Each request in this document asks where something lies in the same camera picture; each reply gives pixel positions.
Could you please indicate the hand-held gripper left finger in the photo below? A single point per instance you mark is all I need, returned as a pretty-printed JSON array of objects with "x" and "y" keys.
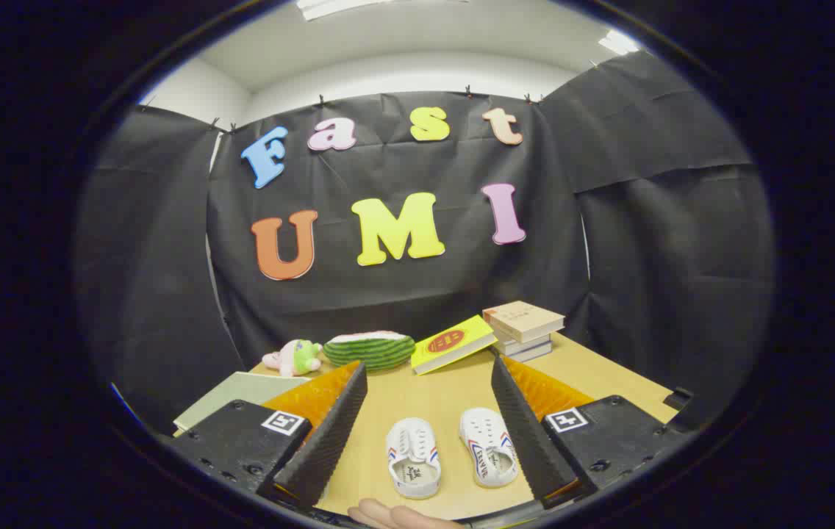
[{"x": 329, "y": 441}]

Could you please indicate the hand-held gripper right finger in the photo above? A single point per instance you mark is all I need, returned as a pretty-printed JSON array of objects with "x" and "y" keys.
[{"x": 528, "y": 441}]

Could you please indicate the white canvas shoe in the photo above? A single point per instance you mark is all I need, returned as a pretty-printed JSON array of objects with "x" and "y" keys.
[
  {"x": 414, "y": 459},
  {"x": 486, "y": 448}
]

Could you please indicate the pale green fabric storage box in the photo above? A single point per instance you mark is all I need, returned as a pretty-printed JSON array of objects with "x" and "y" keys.
[{"x": 241, "y": 393}]

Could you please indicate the dark blue book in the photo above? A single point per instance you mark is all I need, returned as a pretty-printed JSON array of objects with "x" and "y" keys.
[{"x": 531, "y": 354}]

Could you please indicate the pink and green plush toy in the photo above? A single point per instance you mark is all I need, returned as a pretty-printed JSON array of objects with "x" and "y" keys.
[{"x": 296, "y": 358}]

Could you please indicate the white-edged book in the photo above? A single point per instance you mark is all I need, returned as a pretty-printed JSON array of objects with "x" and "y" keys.
[{"x": 528, "y": 344}]

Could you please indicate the watermelon slice plush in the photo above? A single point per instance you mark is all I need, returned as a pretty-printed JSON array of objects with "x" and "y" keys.
[{"x": 370, "y": 351}]

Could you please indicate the beige book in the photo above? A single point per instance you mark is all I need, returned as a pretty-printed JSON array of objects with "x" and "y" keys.
[{"x": 524, "y": 317}]

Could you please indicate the yellow book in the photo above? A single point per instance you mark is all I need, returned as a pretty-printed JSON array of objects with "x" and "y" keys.
[{"x": 450, "y": 344}]

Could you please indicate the black backdrop cloth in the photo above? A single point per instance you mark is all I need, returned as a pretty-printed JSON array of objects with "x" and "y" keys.
[{"x": 403, "y": 286}]

